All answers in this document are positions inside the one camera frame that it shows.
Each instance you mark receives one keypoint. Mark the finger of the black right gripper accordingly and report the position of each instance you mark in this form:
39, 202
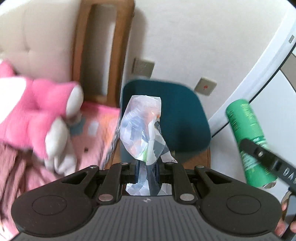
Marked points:
275, 164

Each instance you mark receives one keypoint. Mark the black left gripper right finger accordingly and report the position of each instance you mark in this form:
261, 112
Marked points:
175, 175

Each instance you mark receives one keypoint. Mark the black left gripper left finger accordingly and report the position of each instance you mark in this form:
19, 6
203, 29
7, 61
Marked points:
115, 179

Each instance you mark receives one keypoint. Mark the clear plastic wrapper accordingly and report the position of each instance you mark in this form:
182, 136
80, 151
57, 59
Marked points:
141, 135

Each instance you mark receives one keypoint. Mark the green cylindrical can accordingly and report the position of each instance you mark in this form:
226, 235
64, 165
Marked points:
248, 135

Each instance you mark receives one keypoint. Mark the teal trash bin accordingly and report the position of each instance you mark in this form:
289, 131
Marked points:
183, 122

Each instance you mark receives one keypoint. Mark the person's right hand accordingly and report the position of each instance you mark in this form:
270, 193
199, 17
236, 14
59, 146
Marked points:
280, 228

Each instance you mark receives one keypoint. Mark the pink plush toy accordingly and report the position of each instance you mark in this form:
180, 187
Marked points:
35, 114

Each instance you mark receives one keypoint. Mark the beige tufted headboard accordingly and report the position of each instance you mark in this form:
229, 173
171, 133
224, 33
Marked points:
37, 37

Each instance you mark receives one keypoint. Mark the white door frame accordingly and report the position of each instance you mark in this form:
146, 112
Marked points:
225, 157

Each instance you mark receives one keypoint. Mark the beige wall switch plate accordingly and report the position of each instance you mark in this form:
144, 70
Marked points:
142, 67

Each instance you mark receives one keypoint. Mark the beige wall outlet plate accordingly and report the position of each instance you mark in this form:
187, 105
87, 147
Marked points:
205, 86

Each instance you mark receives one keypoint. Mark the wooden headboard frame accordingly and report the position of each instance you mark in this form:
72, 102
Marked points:
101, 38

